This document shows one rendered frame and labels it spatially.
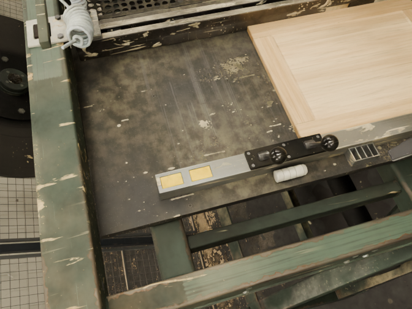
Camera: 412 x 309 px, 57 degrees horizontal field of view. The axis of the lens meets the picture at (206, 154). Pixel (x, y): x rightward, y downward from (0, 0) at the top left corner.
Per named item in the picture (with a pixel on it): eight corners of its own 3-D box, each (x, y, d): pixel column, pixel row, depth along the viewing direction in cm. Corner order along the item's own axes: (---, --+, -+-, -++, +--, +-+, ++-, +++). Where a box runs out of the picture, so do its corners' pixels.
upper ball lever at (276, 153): (270, 162, 92) (292, 162, 79) (255, 165, 92) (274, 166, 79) (267, 146, 92) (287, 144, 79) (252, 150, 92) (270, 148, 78)
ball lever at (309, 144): (316, 150, 94) (344, 149, 81) (301, 154, 94) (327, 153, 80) (312, 135, 94) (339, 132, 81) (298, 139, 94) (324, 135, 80)
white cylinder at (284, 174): (276, 184, 93) (306, 176, 94) (278, 179, 90) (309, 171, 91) (271, 174, 94) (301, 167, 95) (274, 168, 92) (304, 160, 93)
